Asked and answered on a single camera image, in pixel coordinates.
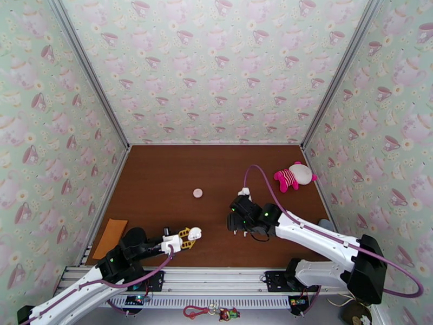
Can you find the white round lid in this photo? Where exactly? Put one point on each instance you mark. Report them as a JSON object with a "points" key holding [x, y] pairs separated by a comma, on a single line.
{"points": [[198, 193]]}

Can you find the red carabiner clip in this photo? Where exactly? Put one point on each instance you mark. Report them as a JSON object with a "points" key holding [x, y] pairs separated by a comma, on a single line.
{"points": [[196, 306]]}

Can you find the small circuit board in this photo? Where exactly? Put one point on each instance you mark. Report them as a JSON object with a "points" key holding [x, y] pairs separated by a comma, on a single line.
{"points": [[137, 298], [297, 302]]}

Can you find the aluminium frame rail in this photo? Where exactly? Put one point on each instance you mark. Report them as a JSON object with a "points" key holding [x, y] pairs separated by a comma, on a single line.
{"points": [[209, 280]]}

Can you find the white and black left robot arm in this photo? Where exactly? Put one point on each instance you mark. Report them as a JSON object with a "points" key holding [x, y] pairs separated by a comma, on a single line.
{"points": [[67, 300]]}

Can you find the blue-grey glasses case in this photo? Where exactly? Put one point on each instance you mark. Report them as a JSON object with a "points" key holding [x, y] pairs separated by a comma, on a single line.
{"points": [[326, 224]]}

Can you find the orange flat pouch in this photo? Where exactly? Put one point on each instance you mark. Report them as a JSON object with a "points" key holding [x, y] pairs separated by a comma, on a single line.
{"points": [[110, 232]]}

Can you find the pink and white plush toy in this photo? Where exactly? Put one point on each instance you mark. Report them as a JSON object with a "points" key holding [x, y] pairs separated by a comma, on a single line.
{"points": [[287, 178]]}

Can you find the aluminium corner post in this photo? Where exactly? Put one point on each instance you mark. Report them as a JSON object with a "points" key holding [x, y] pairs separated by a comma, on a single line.
{"points": [[345, 63], [84, 63]]}

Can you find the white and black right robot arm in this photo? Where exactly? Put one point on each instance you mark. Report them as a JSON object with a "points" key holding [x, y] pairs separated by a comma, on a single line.
{"points": [[314, 239]]}

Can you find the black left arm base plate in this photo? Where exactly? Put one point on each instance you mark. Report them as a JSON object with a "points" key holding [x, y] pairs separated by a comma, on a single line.
{"points": [[155, 280]]}

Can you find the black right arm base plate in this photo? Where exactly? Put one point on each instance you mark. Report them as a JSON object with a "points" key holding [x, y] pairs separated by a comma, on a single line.
{"points": [[274, 281]]}

